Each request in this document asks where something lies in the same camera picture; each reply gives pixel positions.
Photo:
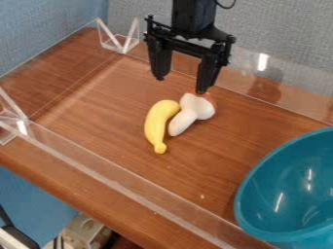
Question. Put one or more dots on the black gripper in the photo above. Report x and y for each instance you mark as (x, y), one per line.
(209, 44)

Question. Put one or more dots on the white mushroom with brown cap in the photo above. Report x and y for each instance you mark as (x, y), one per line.
(197, 107)

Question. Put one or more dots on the blue plastic bowl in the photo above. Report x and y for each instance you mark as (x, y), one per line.
(284, 201)

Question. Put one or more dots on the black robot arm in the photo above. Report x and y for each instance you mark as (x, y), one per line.
(194, 14)

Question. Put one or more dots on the yellow toy banana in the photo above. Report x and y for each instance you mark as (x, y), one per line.
(161, 112)

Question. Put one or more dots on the clear acrylic barrier wall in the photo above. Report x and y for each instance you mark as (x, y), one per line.
(72, 110)

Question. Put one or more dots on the grey metal bracket under table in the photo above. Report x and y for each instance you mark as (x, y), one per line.
(84, 233)

